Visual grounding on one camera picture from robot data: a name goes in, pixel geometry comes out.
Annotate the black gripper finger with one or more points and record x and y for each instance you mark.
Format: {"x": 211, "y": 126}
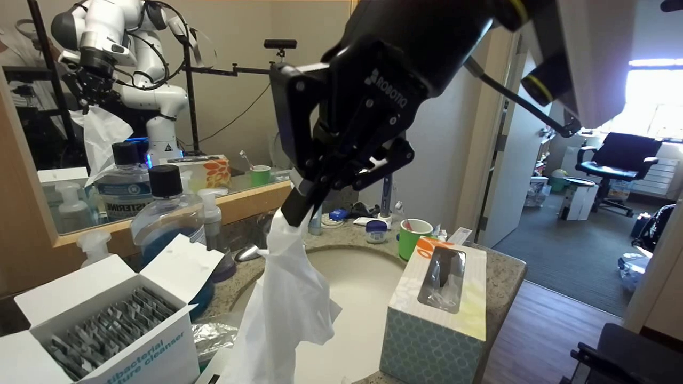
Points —
{"x": 298, "y": 206}
{"x": 330, "y": 190}

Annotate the white sink basin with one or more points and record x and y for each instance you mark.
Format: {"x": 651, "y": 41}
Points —
{"x": 364, "y": 285}

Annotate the white door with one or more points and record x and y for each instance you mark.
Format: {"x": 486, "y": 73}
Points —
{"x": 509, "y": 142}

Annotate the blue floss container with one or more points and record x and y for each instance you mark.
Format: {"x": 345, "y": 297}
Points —
{"x": 340, "y": 215}

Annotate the white cloth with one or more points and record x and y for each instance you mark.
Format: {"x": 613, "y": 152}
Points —
{"x": 284, "y": 306}

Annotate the white box on floor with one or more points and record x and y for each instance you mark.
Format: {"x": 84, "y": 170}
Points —
{"x": 579, "y": 202}

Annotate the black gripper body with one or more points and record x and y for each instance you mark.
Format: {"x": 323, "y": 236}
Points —
{"x": 384, "y": 77}

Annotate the black robot table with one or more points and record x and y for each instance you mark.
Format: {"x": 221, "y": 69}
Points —
{"x": 626, "y": 359}

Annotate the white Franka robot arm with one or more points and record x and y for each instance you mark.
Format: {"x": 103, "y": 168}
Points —
{"x": 589, "y": 57}

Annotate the black office chair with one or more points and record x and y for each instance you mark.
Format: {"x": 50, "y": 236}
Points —
{"x": 619, "y": 162}

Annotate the blue white round case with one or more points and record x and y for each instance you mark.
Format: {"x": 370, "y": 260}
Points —
{"x": 376, "y": 230}

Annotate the green mug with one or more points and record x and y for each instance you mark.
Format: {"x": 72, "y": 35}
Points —
{"x": 411, "y": 238}

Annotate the white open cardboard box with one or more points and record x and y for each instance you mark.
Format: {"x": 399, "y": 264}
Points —
{"x": 128, "y": 356}

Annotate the patterned tissue box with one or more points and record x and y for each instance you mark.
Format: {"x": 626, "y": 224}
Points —
{"x": 434, "y": 333}

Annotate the chrome faucet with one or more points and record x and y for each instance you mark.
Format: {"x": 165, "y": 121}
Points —
{"x": 250, "y": 253}

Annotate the wooden vanity cabinet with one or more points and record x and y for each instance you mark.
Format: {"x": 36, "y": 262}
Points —
{"x": 504, "y": 322}

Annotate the white toothpaste box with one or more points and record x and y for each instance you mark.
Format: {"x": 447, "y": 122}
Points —
{"x": 459, "y": 236}

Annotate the wood framed mirror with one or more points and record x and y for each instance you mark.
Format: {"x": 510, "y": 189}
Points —
{"x": 213, "y": 108}

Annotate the blue mouthwash bottle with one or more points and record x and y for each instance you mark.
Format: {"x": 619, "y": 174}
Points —
{"x": 167, "y": 215}

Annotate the crumpled silver foil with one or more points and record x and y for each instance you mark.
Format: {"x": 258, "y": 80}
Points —
{"x": 213, "y": 335}

